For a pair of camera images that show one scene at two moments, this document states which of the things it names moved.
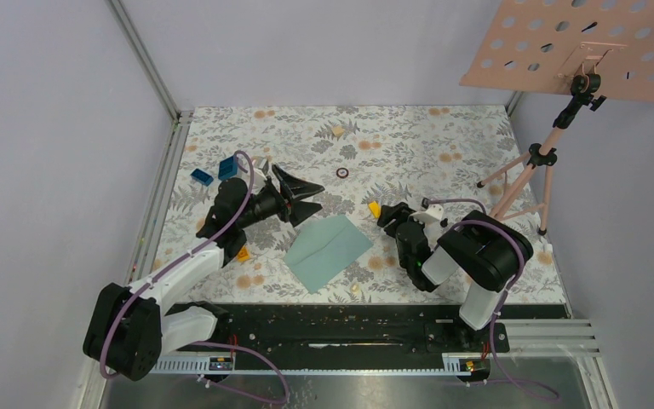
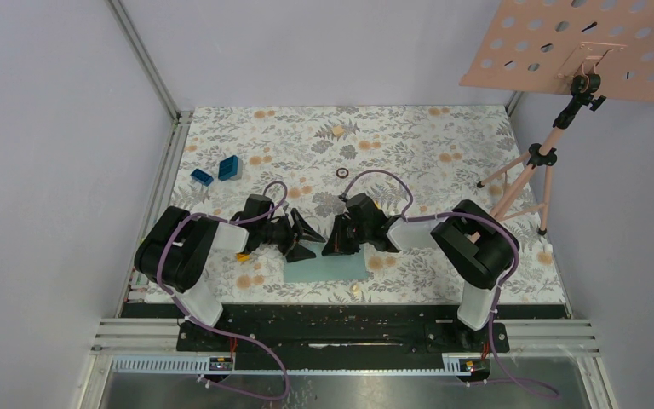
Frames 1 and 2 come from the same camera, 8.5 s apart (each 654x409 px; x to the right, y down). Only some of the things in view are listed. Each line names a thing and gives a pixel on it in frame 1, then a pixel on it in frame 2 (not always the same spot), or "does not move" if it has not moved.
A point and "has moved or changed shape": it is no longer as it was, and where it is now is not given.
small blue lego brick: (202, 176) does not move
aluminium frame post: (180, 118) does not move
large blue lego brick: (227, 167) does not move
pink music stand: (590, 48) does not move
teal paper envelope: (320, 248) has moved or changed shape
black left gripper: (295, 188) to (293, 252)
